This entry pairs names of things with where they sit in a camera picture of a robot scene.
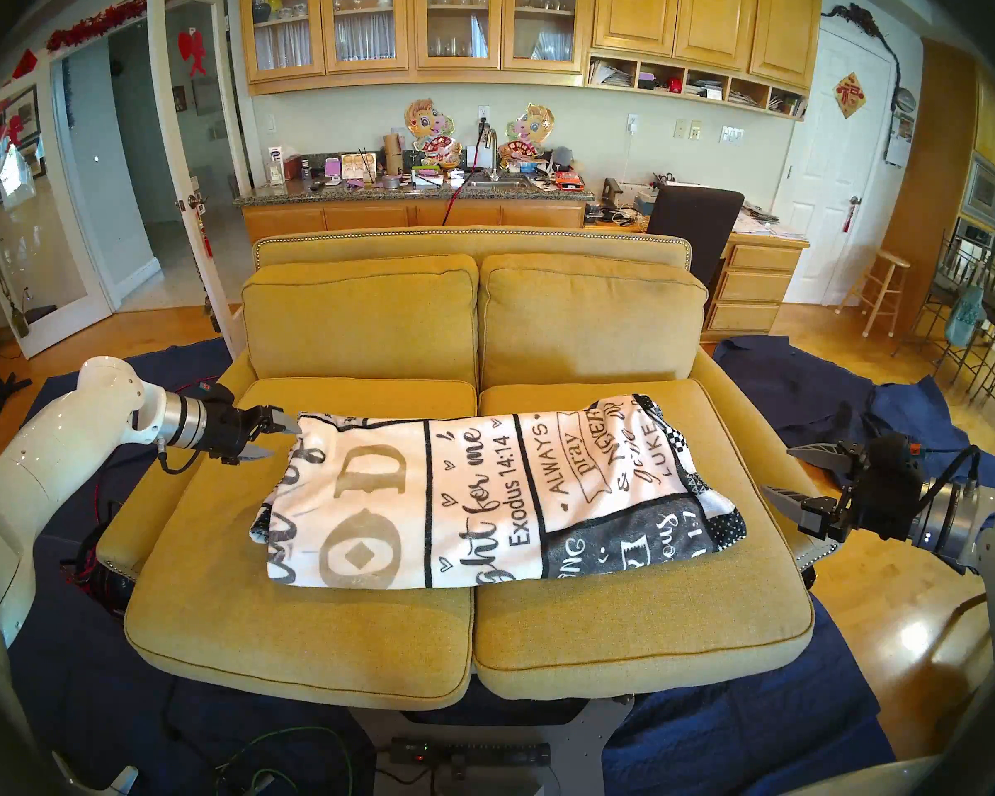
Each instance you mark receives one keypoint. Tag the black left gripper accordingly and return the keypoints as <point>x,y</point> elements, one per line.
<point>230,429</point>

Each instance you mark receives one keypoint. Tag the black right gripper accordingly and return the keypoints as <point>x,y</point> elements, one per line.
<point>883,487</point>

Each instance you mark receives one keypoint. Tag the white black scripture blanket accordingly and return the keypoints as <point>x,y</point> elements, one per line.
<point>481,496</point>

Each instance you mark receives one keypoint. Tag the crumpled dark blue blanket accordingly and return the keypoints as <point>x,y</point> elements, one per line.
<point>796,371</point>

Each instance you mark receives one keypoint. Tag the yellow sofa back cushion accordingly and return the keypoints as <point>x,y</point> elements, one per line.
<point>589,322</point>
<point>356,313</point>

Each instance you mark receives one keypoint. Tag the yellow sofa seat cushion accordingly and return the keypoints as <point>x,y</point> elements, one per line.
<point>298,628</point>
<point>647,628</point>

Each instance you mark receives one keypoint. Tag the wooden desk with drawers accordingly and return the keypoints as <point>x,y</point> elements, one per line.
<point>754,287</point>

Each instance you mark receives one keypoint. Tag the teal bag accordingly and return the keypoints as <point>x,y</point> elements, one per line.
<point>964,317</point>

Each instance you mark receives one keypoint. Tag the black bag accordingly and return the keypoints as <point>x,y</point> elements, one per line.
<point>99,583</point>

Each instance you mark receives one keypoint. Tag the wooden stool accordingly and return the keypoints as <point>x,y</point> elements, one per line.
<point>890,260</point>

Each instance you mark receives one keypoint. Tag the granite kitchen counter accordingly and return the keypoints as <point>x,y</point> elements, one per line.
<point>373,214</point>

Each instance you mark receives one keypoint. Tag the black standing fan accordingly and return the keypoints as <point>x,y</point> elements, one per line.
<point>2,385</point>

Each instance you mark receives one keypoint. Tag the yellow two-seat sofa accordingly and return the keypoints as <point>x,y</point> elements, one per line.
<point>473,243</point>

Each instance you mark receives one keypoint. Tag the black office chair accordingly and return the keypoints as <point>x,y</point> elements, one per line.
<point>692,220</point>

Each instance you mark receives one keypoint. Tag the white glass panel door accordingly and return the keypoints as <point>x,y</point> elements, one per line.
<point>164,98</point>
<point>37,239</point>

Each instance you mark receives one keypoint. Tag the white panelled door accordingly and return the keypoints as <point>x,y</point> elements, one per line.
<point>829,181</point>

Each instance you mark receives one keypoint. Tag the brown cardboard tube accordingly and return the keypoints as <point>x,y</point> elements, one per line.
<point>392,154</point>

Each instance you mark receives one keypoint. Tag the tall wooden cabinet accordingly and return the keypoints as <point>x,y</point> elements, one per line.
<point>929,181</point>

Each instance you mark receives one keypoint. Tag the built-in steel oven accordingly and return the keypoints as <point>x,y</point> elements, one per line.
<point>987,191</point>

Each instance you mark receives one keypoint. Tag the chrome kitchen faucet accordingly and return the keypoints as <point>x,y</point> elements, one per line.
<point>494,148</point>

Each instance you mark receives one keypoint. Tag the black power strip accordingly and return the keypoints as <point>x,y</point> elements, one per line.
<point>481,753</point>

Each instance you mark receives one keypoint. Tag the red diamond door decoration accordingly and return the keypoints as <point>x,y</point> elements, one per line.
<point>850,95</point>

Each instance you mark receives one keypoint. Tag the orange box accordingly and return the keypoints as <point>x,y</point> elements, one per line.
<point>569,181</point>

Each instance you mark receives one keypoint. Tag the red tinsel garland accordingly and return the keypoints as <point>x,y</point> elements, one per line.
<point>95,23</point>

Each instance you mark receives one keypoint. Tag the dark garland over door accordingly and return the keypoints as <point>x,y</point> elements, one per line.
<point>858,13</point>

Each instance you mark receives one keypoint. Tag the small picture frame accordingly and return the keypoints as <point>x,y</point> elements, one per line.
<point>358,167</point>

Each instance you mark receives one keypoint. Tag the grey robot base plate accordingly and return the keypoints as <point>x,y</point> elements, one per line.
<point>584,745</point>

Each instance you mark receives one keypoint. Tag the cartoon child wall decoration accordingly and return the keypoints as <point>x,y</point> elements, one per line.
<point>531,127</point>
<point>428,125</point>

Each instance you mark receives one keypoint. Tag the wall calendar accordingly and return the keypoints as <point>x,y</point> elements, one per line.
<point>900,139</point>

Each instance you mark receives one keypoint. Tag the wooden wall cabinets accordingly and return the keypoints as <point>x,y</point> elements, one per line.
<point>638,11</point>

